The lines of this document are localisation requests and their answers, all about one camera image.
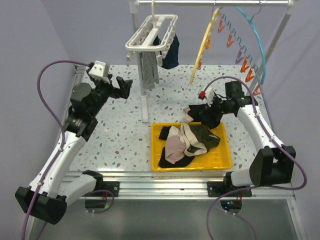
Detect olive green underwear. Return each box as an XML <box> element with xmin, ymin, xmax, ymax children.
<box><xmin>180</xmin><ymin>123</ymin><xmax>221</xmax><ymax>157</ymax></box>

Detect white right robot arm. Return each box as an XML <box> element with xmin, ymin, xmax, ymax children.
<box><xmin>198</xmin><ymin>77</ymin><xmax>296</xmax><ymax>197</ymax></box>

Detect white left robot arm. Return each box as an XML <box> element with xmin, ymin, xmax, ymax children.
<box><xmin>15</xmin><ymin>76</ymin><xmax>133</xmax><ymax>225</ymax></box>

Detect yellow plastic tray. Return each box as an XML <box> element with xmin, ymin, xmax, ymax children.
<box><xmin>151</xmin><ymin>122</ymin><xmax>232</xmax><ymax>172</ymax></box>

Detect navy blue underwear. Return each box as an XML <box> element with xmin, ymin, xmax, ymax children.
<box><xmin>151</xmin><ymin>35</ymin><xmax>180</xmax><ymax>70</ymax></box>

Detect pink beige underwear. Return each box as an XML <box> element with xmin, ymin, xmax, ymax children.
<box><xmin>165</xmin><ymin>126</ymin><xmax>186</xmax><ymax>165</ymax></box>

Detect white rectangular clip hanger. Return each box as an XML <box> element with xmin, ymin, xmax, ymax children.
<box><xmin>125</xmin><ymin>0</ymin><xmax>178</xmax><ymax>67</ymax></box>

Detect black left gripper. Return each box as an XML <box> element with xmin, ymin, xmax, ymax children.
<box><xmin>89</xmin><ymin>74</ymin><xmax>132</xmax><ymax>117</ymax></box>

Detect blue round clip hanger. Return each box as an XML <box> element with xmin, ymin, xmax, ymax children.
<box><xmin>218</xmin><ymin>6</ymin><xmax>267</xmax><ymax>96</ymax></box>

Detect black underwear beige waistband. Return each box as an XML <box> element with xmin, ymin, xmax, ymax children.
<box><xmin>183</xmin><ymin>104</ymin><xmax>223</xmax><ymax>129</ymax></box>

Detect yellow round clip hanger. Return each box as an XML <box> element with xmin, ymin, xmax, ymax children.
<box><xmin>189</xmin><ymin>8</ymin><xmax>220</xmax><ymax>84</ymax></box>

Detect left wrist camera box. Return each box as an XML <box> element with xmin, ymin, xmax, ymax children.
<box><xmin>88</xmin><ymin>60</ymin><xmax>110</xmax><ymax>83</ymax></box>

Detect white clothes rack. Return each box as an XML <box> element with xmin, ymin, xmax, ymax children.
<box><xmin>125</xmin><ymin>0</ymin><xmax>295</xmax><ymax>123</ymax></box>

